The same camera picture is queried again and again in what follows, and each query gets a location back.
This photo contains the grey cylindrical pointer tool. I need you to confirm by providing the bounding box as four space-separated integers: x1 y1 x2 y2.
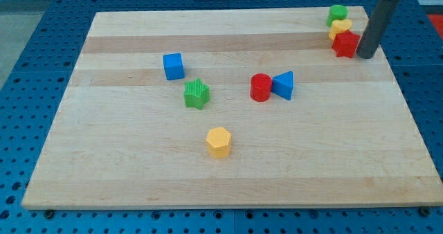
356 0 400 59

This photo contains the green star block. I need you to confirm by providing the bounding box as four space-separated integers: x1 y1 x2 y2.
183 78 210 110

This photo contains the wooden board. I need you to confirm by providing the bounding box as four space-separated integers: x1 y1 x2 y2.
21 7 442 210

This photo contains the red star block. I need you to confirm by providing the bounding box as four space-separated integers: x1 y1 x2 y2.
332 30 361 58

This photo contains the green cylinder block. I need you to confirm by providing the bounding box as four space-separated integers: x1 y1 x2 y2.
326 4 348 27

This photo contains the blue triangle block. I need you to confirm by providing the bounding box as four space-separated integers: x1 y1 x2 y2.
271 71 293 100

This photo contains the blue cube block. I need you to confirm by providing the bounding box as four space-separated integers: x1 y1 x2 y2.
163 53 185 80

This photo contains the yellow heart block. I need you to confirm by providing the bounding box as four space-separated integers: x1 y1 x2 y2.
328 19 353 40

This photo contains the red cylinder block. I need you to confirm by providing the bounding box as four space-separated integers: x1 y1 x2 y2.
250 73 273 102

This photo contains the yellow hexagon block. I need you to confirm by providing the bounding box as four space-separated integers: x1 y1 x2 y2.
206 127 232 159

